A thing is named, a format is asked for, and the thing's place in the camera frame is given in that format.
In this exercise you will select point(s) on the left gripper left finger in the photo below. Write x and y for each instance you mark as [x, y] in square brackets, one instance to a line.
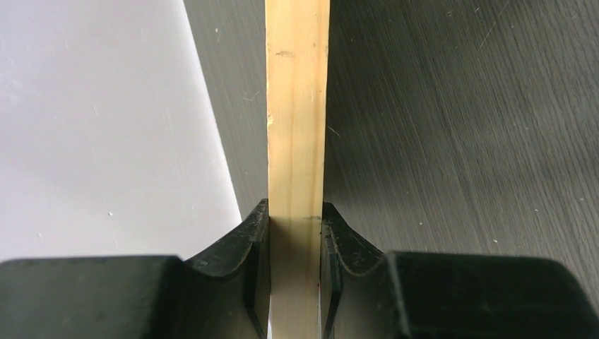
[222, 292]

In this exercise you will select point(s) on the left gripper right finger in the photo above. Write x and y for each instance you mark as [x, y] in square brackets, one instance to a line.
[366, 293]

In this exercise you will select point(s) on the light wooden picture frame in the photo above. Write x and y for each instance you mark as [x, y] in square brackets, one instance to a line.
[297, 34]

